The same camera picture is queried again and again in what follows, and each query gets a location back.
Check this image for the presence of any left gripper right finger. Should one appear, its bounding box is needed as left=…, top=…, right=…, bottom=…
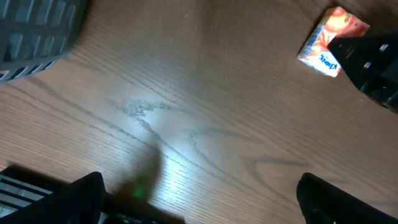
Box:
left=296, top=172, right=397, bottom=224

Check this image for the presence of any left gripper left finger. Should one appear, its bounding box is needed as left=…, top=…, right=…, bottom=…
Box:
left=1, top=172, right=105, bottom=224

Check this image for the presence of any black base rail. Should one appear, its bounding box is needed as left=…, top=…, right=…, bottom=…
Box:
left=1, top=166, right=185, bottom=224

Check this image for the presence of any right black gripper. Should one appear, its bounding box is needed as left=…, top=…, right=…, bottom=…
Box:
left=328, top=33, right=397, bottom=114

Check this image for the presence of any orange tissue pack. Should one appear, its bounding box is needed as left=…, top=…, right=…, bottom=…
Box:
left=297, top=6, right=370, bottom=77

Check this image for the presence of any grey plastic shopping basket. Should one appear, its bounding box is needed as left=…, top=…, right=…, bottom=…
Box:
left=1, top=0, right=90, bottom=83

